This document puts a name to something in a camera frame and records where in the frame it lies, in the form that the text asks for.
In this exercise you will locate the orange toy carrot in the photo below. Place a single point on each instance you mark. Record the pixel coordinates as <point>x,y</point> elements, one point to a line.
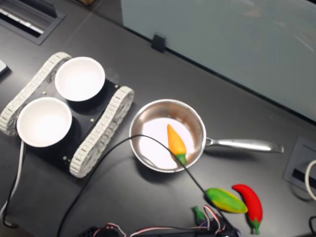
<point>175,140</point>

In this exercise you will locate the black partition clip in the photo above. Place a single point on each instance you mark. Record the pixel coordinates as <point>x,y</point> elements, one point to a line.
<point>158,42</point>

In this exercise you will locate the white bowl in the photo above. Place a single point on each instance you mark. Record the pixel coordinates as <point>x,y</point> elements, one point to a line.
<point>79,79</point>
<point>44,122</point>

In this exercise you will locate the tracked vehicle with white tracks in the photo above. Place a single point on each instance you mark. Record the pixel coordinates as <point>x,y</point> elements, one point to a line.
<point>103,123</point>

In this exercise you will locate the red toy chilli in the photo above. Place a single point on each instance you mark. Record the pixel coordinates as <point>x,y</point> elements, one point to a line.
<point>253,205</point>

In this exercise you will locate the brown cardboard box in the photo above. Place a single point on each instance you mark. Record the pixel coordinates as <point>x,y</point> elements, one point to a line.
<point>87,2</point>

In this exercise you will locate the frosted glass partition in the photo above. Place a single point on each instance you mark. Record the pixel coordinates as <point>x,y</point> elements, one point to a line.
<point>222,37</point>

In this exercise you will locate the purple toy aubergine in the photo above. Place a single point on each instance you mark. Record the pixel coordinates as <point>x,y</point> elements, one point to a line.
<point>198,214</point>

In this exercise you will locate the yellow green toy corn cob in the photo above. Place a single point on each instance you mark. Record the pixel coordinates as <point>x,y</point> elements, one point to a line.
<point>224,201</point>

